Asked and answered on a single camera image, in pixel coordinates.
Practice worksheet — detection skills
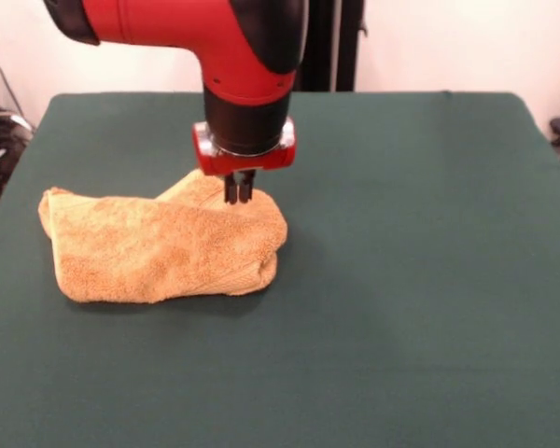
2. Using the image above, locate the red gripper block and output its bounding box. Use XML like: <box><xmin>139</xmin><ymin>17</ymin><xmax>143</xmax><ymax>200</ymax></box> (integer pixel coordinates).
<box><xmin>190</xmin><ymin>116</ymin><xmax>298</xmax><ymax>206</ymax></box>

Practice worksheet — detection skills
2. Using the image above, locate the tan terry towel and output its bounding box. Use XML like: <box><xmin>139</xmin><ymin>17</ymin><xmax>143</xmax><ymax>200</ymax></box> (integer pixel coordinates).
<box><xmin>37</xmin><ymin>167</ymin><xmax>289</xmax><ymax>304</ymax></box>

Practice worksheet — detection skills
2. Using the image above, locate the black metal stand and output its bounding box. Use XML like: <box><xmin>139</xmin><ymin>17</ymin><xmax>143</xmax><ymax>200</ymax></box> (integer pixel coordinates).
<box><xmin>301</xmin><ymin>0</ymin><xmax>370</xmax><ymax>93</ymax></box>

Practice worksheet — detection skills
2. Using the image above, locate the dark green table cloth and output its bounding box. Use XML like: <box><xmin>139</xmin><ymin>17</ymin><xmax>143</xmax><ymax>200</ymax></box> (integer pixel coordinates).
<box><xmin>0</xmin><ymin>91</ymin><xmax>560</xmax><ymax>448</ymax></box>

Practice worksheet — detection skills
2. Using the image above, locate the white cable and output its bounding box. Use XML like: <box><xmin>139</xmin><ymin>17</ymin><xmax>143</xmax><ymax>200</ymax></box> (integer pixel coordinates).
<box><xmin>0</xmin><ymin>109</ymin><xmax>35</xmax><ymax>139</ymax></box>

